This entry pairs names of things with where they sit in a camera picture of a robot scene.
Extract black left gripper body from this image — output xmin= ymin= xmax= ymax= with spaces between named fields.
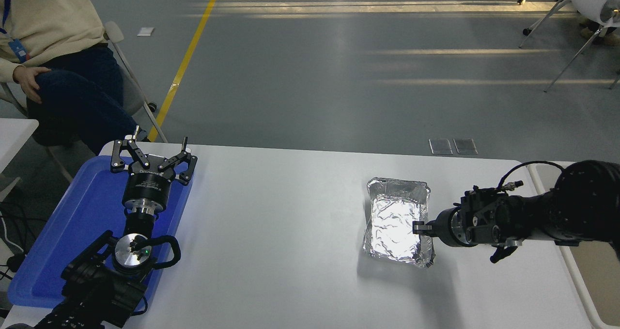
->
xmin=121 ymin=154 xmax=175 ymax=204

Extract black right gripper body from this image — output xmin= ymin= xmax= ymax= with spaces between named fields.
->
xmin=433 ymin=207 xmax=461 ymax=248

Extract silver foil tray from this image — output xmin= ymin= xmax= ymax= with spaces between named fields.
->
xmin=362 ymin=177 xmax=435 ymax=269

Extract person's right hand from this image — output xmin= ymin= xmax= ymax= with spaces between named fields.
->
xmin=13 ymin=66 xmax=53 ymax=103

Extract grey folding chair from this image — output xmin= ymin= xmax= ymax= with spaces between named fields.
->
xmin=0 ymin=21 xmax=169 ymax=183

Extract blue plastic tray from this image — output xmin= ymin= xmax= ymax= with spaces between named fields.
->
xmin=7 ymin=155 xmax=194 ymax=315

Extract small white side table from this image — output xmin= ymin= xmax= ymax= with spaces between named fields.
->
xmin=0 ymin=118 xmax=39 ymax=201

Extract person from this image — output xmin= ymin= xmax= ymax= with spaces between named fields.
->
xmin=0 ymin=0 xmax=139 ymax=156

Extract large pale bin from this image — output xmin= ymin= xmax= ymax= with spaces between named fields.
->
xmin=528 ymin=162 xmax=620 ymax=329

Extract black floor cable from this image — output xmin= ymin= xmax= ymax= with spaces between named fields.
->
xmin=0 ymin=201 xmax=30 ymax=252

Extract blue lanyard badge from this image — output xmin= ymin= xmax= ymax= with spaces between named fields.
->
xmin=0 ymin=0 xmax=31 ymax=63

